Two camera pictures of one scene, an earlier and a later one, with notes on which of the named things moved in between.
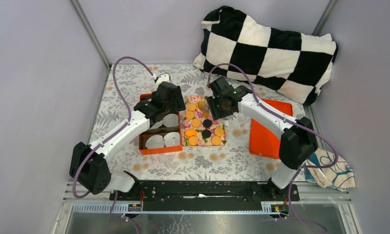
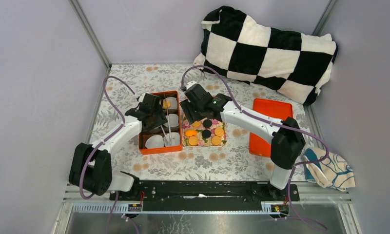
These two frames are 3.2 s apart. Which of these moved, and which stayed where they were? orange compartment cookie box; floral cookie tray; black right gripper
Moved: black right gripper
Stayed: floral cookie tray; orange compartment cookie box
